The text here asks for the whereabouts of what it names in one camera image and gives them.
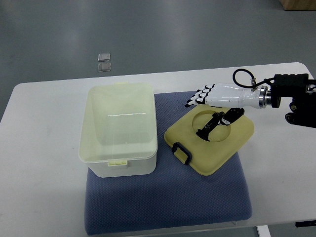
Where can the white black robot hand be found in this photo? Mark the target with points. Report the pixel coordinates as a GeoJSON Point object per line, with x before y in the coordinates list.
{"type": "Point", "coordinates": [226, 95]}

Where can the yellow box lid black handle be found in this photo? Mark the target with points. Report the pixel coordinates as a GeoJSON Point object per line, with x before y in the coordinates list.
{"type": "Point", "coordinates": [204, 140]}

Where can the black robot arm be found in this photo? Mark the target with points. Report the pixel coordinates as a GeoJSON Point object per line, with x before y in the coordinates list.
{"type": "Point", "coordinates": [298, 87]}

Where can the white storage box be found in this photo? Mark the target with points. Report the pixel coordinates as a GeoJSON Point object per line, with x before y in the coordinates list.
{"type": "Point", "coordinates": [119, 130]}

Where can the brown cardboard box corner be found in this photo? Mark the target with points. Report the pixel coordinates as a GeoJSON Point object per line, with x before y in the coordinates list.
{"type": "Point", "coordinates": [298, 4]}

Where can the blue grey cushion mat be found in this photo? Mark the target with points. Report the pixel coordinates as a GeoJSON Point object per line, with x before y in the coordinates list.
{"type": "Point", "coordinates": [173, 195]}

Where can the lower metal floor plate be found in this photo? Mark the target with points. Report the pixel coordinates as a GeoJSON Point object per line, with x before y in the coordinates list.
{"type": "Point", "coordinates": [104, 67]}

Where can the metal floor plate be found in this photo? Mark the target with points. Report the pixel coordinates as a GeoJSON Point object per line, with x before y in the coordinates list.
{"type": "Point", "coordinates": [104, 67]}
{"type": "Point", "coordinates": [104, 57]}

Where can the upper metal floor plate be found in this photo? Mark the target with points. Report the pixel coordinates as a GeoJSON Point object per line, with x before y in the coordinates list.
{"type": "Point", "coordinates": [104, 57]}

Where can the white table leg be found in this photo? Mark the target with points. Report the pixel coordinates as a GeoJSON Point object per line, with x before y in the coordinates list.
{"type": "Point", "coordinates": [263, 231]}

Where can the black bracket under table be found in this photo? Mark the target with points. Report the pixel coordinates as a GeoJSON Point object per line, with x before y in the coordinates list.
{"type": "Point", "coordinates": [305, 224]}

